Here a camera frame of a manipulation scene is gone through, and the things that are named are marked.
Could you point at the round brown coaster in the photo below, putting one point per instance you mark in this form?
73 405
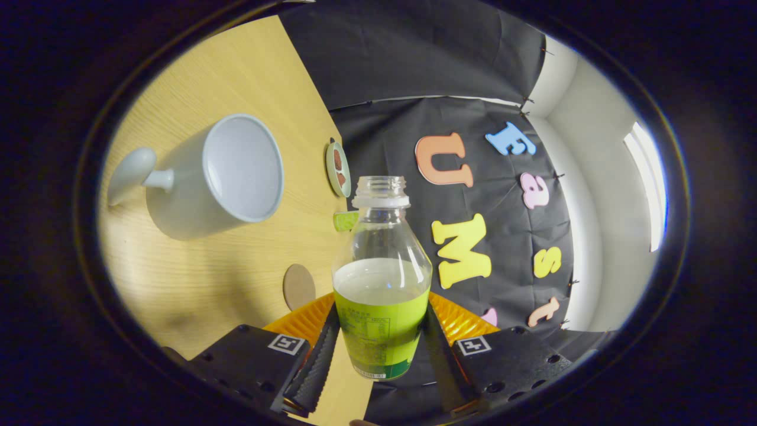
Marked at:
298 287

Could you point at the green label juice bottle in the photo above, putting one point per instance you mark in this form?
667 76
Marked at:
381 319

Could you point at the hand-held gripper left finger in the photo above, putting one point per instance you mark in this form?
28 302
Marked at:
316 370

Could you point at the wooden table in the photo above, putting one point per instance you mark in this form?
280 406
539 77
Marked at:
195 284

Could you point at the pale green plate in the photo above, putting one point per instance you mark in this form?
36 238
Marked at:
331 171

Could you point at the white cup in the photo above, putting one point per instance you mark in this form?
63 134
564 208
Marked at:
195 195

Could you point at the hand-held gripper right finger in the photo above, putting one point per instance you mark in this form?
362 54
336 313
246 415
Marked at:
440 367

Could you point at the capped green juice bottle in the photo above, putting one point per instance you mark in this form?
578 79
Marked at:
345 220

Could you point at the ceiling light panel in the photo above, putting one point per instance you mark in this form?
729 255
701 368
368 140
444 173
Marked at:
647 177

